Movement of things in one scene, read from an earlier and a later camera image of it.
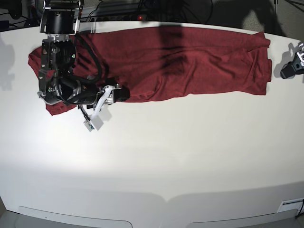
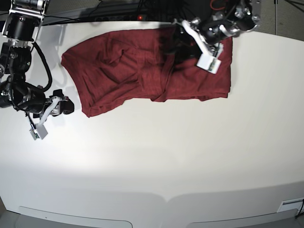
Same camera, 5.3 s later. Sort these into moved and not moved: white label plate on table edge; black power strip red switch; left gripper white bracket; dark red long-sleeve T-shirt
Moved: left gripper white bracket; dark red long-sleeve T-shirt
Not moved: black power strip red switch; white label plate on table edge
